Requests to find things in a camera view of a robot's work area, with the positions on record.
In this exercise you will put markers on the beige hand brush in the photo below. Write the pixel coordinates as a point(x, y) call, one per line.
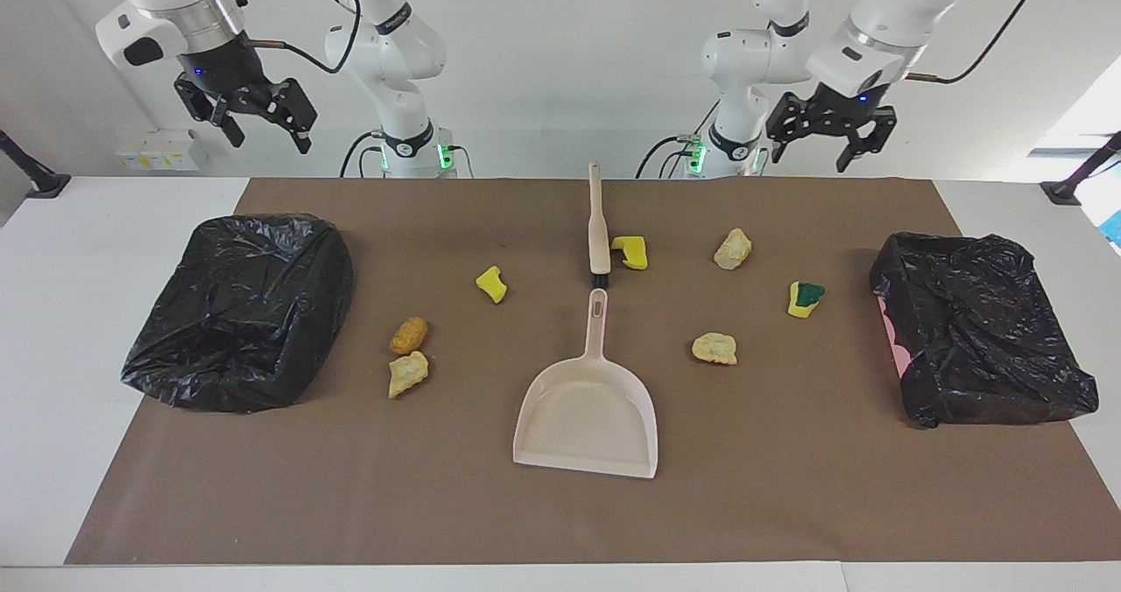
point(599, 242)

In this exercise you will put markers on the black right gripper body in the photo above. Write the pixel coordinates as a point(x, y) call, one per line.
point(226, 66)

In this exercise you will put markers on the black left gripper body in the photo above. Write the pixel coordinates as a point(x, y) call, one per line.
point(845, 102)

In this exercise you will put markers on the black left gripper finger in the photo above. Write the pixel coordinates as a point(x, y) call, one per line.
point(871, 132)
point(788, 115)

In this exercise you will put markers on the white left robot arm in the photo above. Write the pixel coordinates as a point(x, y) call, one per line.
point(753, 58)

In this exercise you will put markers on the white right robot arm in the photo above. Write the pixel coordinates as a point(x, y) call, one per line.
point(385, 49)

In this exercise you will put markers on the flat black trash bag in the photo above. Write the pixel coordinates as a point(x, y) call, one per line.
point(963, 373)

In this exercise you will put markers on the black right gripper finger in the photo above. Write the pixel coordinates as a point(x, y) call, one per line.
point(206, 102)
point(285, 106)

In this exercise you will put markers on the white wall outlet box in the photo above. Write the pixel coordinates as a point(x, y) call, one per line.
point(166, 156)

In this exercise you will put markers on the beige plastic dustpan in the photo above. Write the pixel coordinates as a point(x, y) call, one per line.
point(587, 417)

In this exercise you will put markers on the pink bin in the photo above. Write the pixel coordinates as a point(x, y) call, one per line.
point(895, 338)

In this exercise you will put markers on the small yellow sponge piece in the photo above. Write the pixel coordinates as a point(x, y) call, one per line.
point(491, 284)

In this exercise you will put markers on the blue plastic item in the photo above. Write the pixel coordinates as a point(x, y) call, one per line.
point(1114, 231)

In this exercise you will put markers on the black camera stand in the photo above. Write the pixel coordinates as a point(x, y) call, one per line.
point(1064, 191)
point(44, 185)

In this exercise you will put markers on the brown table mat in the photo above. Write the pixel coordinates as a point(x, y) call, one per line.
point(525, 522)

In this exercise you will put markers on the brown nugget toy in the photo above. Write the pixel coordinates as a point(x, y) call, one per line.
point(409, 335)

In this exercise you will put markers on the tall black bag bin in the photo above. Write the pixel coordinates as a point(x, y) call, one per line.
point(219, 355)

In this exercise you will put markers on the pale foam scrap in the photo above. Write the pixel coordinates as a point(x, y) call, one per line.
point(408, 373)
point(732, 249)
point(715, 348)

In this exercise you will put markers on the notched yellow sponge piece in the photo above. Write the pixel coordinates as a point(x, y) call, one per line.
point(630, 252)

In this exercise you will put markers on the yellow and green sponge piece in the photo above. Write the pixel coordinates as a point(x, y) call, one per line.
point(805, 299)

